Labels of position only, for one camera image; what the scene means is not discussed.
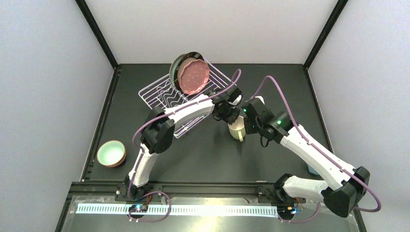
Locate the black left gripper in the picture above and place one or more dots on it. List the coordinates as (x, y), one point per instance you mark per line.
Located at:
(225, 113)

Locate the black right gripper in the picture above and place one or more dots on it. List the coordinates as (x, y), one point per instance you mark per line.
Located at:
(249, 122)

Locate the green ceramic mug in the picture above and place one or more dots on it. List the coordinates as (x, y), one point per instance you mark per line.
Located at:
(237, 129)

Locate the pink polka dot plate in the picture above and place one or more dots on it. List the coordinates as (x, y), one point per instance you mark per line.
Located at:
(193, 75)

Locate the white wire dish rack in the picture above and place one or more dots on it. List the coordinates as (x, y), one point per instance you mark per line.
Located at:
(162, 93)

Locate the mint green flower plate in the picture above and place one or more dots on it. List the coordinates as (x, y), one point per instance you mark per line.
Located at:
(174, 69)

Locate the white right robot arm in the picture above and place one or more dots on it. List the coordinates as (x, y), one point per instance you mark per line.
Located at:
(340, 188)

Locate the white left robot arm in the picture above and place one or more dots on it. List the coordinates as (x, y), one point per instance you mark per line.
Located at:
(156, 135)

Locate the blue ceramic mug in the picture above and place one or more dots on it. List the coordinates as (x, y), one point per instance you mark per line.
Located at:
(312, 170)

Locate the mint green brown bowl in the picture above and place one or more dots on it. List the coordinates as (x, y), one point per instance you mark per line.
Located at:
(111, 154)

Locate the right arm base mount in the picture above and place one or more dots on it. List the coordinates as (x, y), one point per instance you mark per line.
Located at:
(287, 207)

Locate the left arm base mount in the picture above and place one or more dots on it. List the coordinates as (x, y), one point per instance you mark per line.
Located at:
(137, 200)

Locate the black right frame post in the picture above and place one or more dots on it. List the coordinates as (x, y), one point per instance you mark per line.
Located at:
(331, 21)

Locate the black frame post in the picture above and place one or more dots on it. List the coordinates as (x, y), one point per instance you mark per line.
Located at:
(92, 23)
(331, 21)

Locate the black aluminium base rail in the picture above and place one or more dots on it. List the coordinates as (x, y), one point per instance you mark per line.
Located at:
(247, 191)

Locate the white slotted cable duct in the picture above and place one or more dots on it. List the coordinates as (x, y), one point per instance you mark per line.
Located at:
(178, 210)

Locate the black left frame post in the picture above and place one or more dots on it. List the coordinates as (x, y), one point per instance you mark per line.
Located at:
(92, 23)

